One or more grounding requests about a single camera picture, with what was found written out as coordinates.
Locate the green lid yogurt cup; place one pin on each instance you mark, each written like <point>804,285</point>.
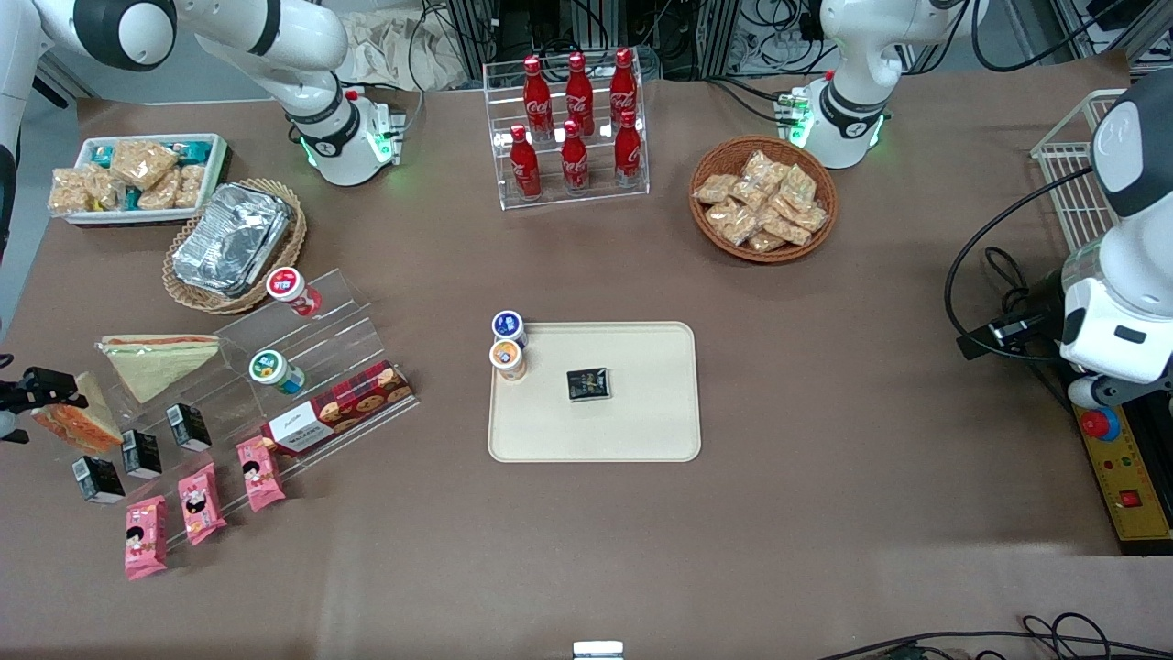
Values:
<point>272,369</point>

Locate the teal snack pack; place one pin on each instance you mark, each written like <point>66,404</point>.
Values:
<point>101,155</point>
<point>194,149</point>

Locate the small black carton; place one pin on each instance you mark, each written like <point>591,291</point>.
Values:
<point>98,479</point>
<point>188,427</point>
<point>141,454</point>

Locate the red cola bottle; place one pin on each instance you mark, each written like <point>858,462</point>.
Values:
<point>525,167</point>
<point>575,160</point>
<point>579,92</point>
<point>628,151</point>
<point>623,84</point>
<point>537,96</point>

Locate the yellow emergency stop box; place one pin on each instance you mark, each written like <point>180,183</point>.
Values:
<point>1127,477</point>

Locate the background equipment rack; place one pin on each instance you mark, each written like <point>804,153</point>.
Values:
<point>641,27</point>

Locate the red tartan cookie box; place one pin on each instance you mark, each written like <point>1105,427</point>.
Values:
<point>353,403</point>

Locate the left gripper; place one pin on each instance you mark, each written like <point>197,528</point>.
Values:
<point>1043,300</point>

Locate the rice cracker pack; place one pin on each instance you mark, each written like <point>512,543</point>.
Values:
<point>142,162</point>
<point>160,192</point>
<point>104,186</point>
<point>69,192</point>
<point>191,186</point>

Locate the triangle sandwich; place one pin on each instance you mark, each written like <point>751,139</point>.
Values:
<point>87,426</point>
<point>156,362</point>

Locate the crumpled beige paper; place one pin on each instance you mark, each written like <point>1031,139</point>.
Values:
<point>394,50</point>

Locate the small black packet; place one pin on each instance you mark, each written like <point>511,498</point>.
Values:
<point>588,384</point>

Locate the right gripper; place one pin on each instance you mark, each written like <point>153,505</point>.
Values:
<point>38,386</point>

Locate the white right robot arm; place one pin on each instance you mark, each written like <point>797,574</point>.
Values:
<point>275,37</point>

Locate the white plastic bin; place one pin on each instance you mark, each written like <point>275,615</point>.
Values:
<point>213,170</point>

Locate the clear acrylic tiered stand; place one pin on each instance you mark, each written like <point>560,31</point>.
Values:
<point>312,335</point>

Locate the beige plastic tray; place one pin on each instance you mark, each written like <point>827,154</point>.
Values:
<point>641,412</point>

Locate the clear wrapped cracker pack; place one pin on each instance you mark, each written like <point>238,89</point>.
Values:
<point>715,188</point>
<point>761,168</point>
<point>766,241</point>
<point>733,223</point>
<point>786,227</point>
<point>797,188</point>
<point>812,218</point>

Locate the pink snack pack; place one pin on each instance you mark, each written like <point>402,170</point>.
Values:
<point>260,473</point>
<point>202,504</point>
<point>146,538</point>

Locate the red yogurt cup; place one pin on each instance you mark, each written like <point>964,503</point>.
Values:
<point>291,288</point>

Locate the blue lid cup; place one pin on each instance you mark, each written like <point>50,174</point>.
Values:
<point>508,324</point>

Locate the round wicker snack basket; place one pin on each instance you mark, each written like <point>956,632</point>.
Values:
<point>710,238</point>

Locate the clear acrylic bottle rack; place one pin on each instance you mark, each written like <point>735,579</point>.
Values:
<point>596,197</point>

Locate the wicker basket with foil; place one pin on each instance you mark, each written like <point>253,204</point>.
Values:
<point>284,252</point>

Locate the orange lid cup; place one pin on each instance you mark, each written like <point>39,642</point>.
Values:
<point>507,357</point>

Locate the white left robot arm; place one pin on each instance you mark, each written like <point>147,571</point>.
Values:
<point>857,101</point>

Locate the stacked foil containers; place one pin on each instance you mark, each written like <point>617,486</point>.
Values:
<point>229,238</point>

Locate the small silver device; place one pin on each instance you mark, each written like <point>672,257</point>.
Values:
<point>597,650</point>

